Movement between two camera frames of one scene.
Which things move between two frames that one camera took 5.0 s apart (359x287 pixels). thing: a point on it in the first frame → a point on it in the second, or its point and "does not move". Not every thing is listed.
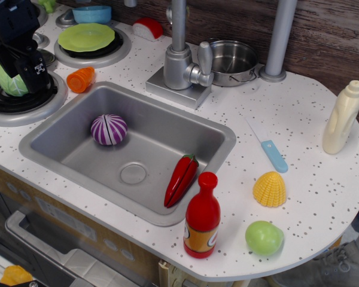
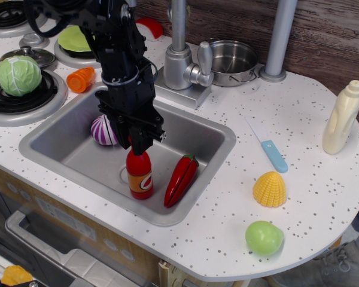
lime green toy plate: [86, 37] does not move
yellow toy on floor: [15, 274] does not move
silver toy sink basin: [128, 148] does not move
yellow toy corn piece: [269, 189] does not move
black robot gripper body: [12, 45] → [129, 103]
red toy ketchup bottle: [203, 219] → [139, 173]
